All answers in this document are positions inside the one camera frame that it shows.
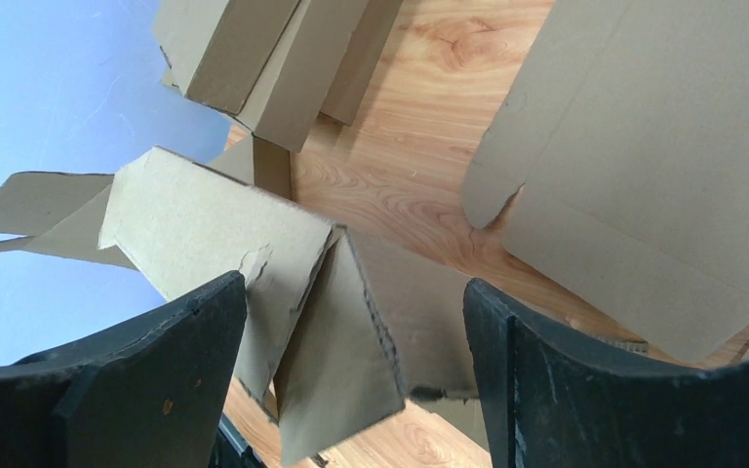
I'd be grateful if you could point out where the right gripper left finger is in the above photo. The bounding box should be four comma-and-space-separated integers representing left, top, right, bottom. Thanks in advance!
0, 270, 247, 467

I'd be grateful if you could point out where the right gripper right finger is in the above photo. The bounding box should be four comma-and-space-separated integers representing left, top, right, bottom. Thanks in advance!
463, 278, 749, 467

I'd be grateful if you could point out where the cardboard box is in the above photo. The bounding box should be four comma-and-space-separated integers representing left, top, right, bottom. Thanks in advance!
151, 0, 298, 114
232, 0, 373, 154
0, 144, 488, 465
321, 0, 403, 126

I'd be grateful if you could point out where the flat cardboard sheet underneath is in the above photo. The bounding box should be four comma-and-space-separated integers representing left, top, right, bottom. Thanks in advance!
461, 1, 749, 363

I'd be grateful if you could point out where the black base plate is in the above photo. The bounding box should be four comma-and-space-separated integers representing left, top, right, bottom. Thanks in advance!
208, 413, 266, 468

